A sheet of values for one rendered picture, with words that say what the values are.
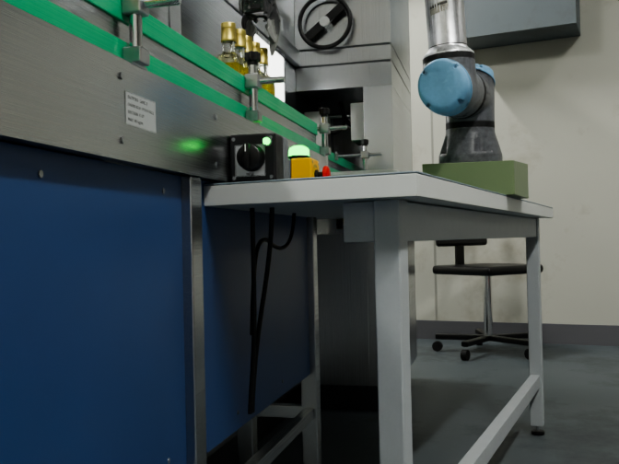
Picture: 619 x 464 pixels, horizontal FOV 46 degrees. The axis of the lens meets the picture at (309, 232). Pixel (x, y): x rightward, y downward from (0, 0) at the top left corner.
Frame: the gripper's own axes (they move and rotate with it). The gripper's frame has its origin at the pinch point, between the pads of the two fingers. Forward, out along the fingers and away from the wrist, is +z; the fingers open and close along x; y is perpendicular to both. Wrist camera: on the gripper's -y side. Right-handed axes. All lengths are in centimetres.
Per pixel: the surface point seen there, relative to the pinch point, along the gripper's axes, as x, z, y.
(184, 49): 14, 21, 81
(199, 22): -12.2, -5.6, 12.3
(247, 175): 19, 39, 67
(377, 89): 16, -7, -92
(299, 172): 20, 36, 39
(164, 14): -15.1, -3.9, 26.0
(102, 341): 14, 60, 105
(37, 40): 16, 30, 119
